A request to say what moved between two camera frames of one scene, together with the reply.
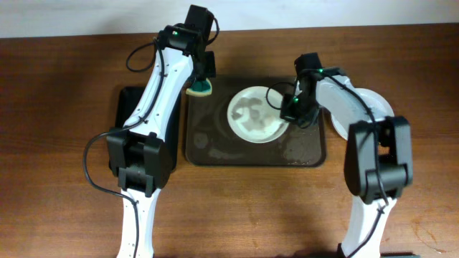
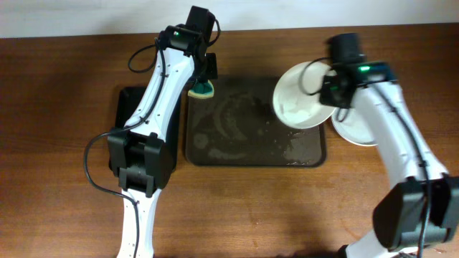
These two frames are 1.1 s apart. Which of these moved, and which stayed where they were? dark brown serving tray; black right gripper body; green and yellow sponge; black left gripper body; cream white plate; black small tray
Moved: cream white plate; black right gripper body
Stayed: black left gripper body; black small tray; dark brown serving tray; green and yellow sponge
